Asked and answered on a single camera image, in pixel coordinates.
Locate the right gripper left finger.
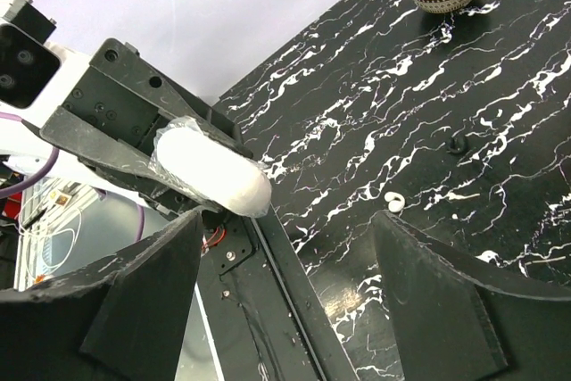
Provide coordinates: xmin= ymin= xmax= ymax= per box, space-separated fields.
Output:
xmin=1 ymin=211 xmax=203 ymax=380

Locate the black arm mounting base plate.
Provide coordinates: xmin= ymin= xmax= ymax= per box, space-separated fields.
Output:
xmin=197 ymin=211 xmax=357 ymax=380

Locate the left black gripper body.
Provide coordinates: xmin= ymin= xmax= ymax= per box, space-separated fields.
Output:
xmin=62 ymin=38 xmax=212 ymax=155

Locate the left white earbud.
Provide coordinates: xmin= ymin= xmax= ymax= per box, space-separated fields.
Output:
xmin=385 ymin=192 xmax=406 ymax=213

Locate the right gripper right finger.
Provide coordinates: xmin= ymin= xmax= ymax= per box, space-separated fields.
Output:
xmin=371 ymin=211 xmax=570 ymax=380

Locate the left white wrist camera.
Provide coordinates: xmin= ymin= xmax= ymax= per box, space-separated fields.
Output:
xmin=1 ymin=0 xmax=91 ymax=128

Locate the white earbuds charging case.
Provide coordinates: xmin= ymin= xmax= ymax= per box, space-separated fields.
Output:
xmin=149 ymin=118 xmax=272 ymax=218

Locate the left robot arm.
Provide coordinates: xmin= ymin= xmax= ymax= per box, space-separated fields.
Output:
xmin=1 ymin=38 xmax=261 ymax=215

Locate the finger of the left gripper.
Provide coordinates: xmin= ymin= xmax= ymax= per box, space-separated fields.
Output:
xmin=173 ymin=86 xmax=253 ymax=160
xmin=39 ymin=106 xmax=222 ymax=216

